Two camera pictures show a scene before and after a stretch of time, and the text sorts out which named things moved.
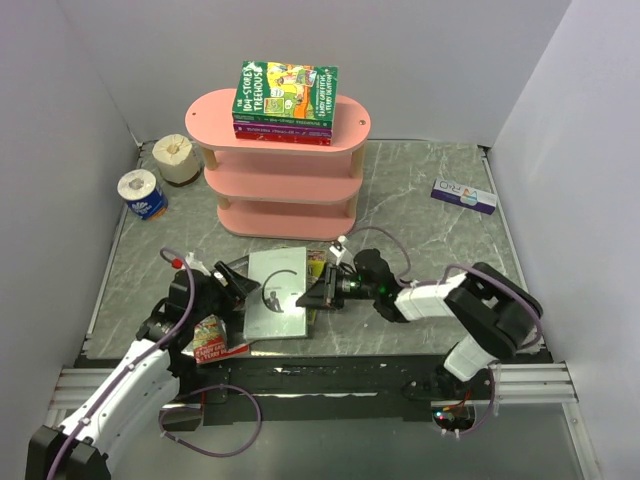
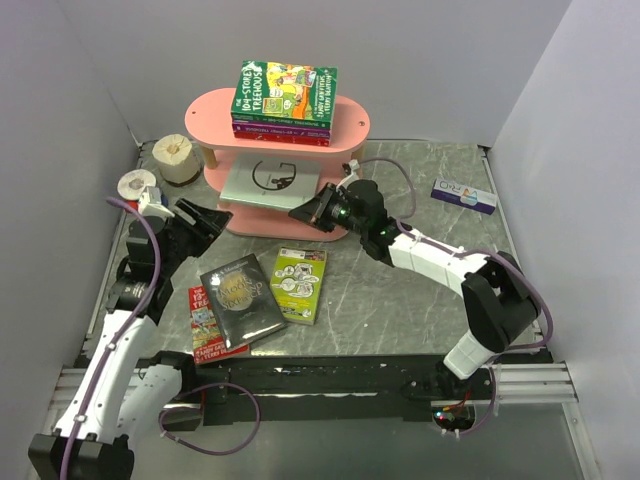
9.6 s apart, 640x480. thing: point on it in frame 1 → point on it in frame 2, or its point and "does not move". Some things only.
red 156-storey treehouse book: (283, 138) does not move
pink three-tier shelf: (280, 190) does not move
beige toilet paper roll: (178, 164) does not move
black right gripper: (324, 293) → (316, 210)
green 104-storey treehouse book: (285, 94) does not move
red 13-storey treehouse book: (210, 341) does not move
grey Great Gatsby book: (271, 311) → (275, 179)
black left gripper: (227, 303) → (214, 222)
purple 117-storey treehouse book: (287, 129) does not move
